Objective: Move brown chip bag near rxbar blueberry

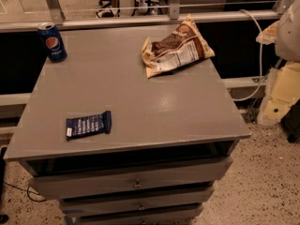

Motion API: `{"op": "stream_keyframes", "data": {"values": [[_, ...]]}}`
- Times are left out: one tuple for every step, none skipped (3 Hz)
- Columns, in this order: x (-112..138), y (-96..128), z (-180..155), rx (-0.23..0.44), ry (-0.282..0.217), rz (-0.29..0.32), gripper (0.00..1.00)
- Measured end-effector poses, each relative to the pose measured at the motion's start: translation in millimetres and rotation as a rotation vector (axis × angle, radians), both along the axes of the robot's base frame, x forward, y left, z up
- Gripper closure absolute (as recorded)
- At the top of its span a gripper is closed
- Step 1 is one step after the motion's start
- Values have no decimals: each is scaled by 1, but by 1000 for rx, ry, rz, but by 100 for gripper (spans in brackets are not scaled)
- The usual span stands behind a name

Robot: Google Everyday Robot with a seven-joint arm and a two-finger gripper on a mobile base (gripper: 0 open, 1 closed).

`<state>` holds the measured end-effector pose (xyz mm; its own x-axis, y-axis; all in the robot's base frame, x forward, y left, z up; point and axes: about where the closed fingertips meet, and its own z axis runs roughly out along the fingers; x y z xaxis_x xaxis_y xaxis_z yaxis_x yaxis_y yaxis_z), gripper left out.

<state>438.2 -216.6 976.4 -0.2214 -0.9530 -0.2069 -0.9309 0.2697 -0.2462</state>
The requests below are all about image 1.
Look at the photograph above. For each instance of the brown chip bag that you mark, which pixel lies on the brown chip bag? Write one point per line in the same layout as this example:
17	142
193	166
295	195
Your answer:
183	46

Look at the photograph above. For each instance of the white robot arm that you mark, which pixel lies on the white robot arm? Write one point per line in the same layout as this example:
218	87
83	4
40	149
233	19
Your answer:
282	88

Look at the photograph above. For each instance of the blue rxbar blueberry bar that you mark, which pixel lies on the blue rxbar blueberry bar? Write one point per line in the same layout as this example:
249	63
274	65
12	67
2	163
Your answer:
88	125

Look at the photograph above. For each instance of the grey drawer cabinet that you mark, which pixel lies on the grey drawer cabinet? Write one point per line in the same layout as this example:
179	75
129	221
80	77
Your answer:
184	116

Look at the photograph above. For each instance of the black office chair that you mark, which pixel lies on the black office chair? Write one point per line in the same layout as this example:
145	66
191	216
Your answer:
106	9

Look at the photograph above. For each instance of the middle grey drawer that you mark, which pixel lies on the middle grey drawer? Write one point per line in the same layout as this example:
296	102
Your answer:
143	200

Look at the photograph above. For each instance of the grey drawer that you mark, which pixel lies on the grey drawer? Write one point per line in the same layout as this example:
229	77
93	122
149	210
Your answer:
84	184
143	200
146	217

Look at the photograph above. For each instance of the blue pepsi can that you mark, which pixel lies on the blue pepsi can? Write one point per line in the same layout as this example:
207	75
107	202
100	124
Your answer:
52	41

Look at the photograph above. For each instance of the bottom grey drawer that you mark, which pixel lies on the bottom grey drawer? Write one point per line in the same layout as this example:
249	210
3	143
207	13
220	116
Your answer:
146	217

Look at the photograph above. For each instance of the top grey drawer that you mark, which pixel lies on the top grey drawer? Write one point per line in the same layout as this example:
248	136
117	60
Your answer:
84	184

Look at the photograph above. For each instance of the metal railing frame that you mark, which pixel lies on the metal railing frame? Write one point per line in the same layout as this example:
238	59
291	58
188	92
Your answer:
26	15

